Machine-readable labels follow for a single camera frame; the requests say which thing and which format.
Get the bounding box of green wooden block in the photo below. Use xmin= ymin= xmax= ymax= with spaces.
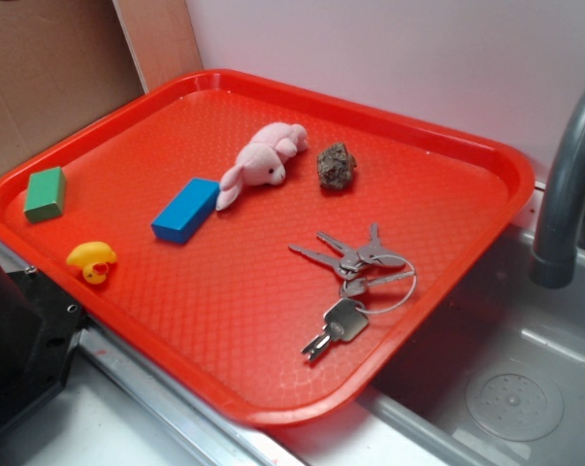
xmin=23 ymin=167 xmax=66 ymax=223

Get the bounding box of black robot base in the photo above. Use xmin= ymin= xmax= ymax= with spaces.
xmin=0 ymin=265 xmax=83 ymax=436

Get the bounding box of blue wooden block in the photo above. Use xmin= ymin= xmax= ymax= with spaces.
xmin=151 ymin=178 xmax=219 ymax=244

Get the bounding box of red plastic tray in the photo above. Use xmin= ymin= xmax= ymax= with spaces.
xmin=0 ymin=70 xmax=535 ymax=426

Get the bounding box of pink plush bunny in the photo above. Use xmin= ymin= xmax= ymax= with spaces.
xmin=215 ymin=122 xmax=309 ymax=211

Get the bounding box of brown rock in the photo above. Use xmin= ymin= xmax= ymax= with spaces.
xmin=316 ymin=142 xmax=357 ymax=190

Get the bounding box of silver key bunch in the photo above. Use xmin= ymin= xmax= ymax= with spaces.
xmin=288 ymin=223 xmax=418 ymax=363

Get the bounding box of yellow rubber duck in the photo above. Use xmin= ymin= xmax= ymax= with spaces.
xmin=66 ymin=241 xmax=117 ymax=284

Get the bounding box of grey faucet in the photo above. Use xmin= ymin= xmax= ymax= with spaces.
xmin=530 ymin=91 xmax=585 ymax=288

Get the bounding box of grey toy sink basin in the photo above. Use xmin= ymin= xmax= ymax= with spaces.
xmin=275 ymin=227 xmax=585 ymax=465

